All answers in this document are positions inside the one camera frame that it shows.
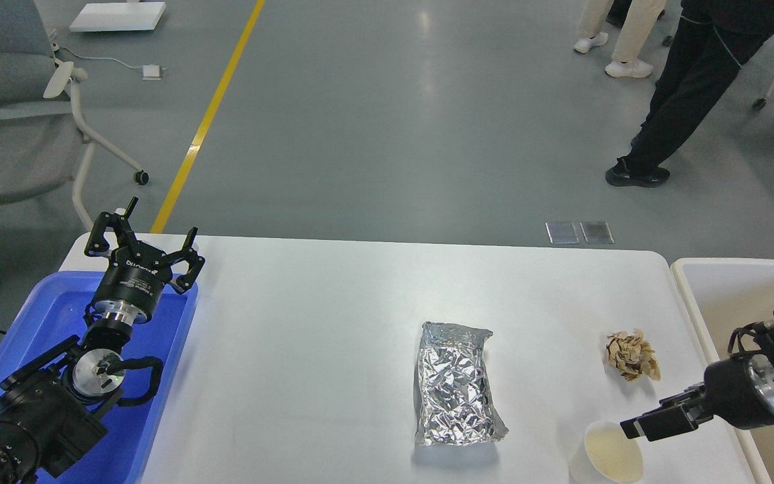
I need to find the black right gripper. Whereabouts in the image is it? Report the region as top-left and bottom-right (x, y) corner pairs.
(619, 354), (774, 442)

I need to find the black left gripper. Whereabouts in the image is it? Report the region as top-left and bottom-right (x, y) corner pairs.
(84, 197), (206, 324)

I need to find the white paper cup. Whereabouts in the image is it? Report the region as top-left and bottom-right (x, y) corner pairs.
(568, 421), (644, 483)

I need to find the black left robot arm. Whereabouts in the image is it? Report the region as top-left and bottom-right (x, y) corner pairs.
(0, 197), (205, 483)

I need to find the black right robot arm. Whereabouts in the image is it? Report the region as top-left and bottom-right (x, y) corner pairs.
(619, 313), (774, 442)

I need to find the crumpled brown paper ball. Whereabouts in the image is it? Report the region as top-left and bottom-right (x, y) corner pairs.
(605, 328), (661, 382)

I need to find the beige plastic bin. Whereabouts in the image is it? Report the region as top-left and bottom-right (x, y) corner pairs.
(671, 257), (774, 483)

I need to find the grey office chair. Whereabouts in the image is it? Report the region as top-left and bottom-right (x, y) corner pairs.
(0, 1), (148, 229)

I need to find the right metal floor plate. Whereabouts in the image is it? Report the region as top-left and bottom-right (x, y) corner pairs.
(580, 221), (615, 245)

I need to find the metal floor plate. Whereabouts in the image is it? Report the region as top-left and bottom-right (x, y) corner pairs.
(580, 221), (615, 245)
(546, 221), (580, 245)

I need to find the left metal floor plate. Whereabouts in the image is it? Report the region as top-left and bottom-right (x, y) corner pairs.
(546, 221), (580, 245)

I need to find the crumpled aluminium foil packet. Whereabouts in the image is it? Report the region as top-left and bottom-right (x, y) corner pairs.
(415, 321), (508, 446)

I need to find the white flat board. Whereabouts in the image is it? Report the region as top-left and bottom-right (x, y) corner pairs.
(69, 2), (166, 32)

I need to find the person in black clothes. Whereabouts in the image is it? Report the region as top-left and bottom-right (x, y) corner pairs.
(605, 1), (774, 188)

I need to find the person in beige trousers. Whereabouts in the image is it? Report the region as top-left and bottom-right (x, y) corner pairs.
(572, 1), (666, 79)

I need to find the white power adapter with cable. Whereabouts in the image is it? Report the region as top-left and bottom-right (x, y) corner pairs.
(52, 43), (165, 81)

